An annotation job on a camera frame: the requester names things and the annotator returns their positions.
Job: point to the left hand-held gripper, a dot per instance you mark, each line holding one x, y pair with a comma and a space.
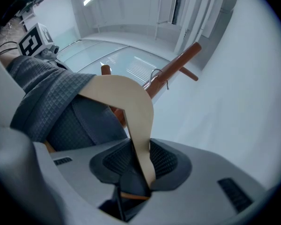
35, 41

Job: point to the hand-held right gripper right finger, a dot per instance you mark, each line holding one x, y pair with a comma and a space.
201, 172

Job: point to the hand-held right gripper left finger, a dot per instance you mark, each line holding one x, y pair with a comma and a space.
84, 163

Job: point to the grey waffle clothing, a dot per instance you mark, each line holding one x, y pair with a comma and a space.
44, 90

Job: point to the beige wooden clothes hanger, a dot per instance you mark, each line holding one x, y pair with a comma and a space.
121, 90

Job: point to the reddish-brown wooden coat rack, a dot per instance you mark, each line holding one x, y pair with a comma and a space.
178, 60

